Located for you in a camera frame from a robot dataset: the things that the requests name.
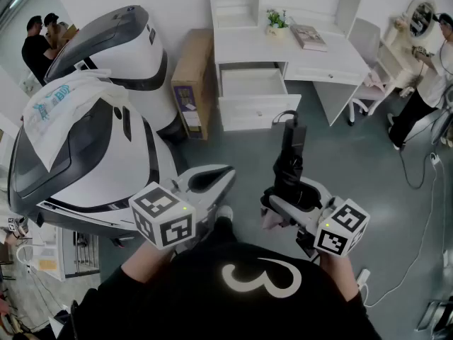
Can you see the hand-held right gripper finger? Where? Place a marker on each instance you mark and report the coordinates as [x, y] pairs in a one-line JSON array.
[[283, 212], [324, 197]]

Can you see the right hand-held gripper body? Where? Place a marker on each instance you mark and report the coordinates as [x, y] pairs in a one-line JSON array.
[[341, 227]]

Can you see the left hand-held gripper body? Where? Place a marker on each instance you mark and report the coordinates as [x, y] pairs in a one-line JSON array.
[[166, 214]]

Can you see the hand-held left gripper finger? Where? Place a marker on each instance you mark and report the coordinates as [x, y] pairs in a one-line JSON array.
[[209, 168], [224, 193]]

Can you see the black umbrella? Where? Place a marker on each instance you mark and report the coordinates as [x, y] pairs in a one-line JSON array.
[[293, 144]]

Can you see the white drawer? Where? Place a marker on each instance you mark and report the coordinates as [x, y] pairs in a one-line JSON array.
[[256, 99]]

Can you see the person's left forearm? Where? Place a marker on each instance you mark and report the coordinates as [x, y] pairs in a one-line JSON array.
[[147, 260]]

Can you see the person's right forearm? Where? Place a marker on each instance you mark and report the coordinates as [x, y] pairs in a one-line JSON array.
[[341, 278]]

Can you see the person's white shoe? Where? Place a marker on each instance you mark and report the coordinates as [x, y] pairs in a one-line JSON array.
[[224, 212]]

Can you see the person's black trouser leg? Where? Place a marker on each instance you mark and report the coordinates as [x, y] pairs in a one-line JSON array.
[[223, 230]]

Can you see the white power strip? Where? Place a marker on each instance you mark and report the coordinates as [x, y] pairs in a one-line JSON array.
[[363, 278]]

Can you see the white and grey service robot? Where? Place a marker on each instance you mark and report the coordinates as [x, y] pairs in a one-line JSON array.
[[106, 175], [131, 51]]

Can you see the brown cardboard box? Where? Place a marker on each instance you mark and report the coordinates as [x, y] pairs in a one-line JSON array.
[[193, 69]]

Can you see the person's black printed shirt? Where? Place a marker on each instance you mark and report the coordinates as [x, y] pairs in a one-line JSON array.
[[212, 306]]

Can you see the white power adapter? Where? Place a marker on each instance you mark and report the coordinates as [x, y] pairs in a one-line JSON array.
[[435, 159]]

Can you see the white shelf cart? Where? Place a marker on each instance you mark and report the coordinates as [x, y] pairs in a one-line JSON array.
[[53, 257]]

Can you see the white and pink chair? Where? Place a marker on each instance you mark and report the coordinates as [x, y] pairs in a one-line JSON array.
[[368, 66]]

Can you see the white desk with shelves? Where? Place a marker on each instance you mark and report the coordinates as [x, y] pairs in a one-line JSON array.
[[329, 57]]

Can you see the grey equipment stand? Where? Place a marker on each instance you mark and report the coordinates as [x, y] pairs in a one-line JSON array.
[[444, 119]]

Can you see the white cloth bag blue print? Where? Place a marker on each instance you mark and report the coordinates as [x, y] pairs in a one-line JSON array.
[[67, 108]]

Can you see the white dressing table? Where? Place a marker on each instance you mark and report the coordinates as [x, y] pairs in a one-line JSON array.
[[396, 59]]

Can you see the grey hardcover book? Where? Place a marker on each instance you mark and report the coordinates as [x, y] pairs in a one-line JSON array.
[[308, 37]]

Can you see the small potted green plant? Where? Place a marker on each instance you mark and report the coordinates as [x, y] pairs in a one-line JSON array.
[[276, 21]]

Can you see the round white framed mirror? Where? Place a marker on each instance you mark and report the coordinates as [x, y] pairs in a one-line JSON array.
[[421, 16]]

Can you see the grey metal chair frame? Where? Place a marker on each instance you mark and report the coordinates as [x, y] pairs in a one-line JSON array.
[[437, 319]]

